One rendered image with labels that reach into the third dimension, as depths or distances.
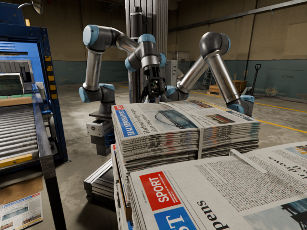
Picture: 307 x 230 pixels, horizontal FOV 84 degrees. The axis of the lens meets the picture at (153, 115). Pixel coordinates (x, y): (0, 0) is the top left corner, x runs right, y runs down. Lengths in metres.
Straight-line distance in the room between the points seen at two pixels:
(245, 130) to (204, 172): 0.27
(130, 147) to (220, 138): 0.23
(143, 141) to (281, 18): 7.21
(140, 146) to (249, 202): 0.22
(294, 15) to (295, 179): 7.09
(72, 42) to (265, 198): 9.83
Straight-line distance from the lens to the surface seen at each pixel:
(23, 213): 1.95
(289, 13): 7.39
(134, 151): 0.38
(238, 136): 0.50
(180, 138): 0.40
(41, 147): 1.04
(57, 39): 9.81
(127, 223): 0.50
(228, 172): 0.28
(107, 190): 1.56
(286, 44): 7.24
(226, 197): 0.23
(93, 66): 1.21
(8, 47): 4.52
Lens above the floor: 1.21
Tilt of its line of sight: 17 degrees down
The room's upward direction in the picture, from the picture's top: straight up
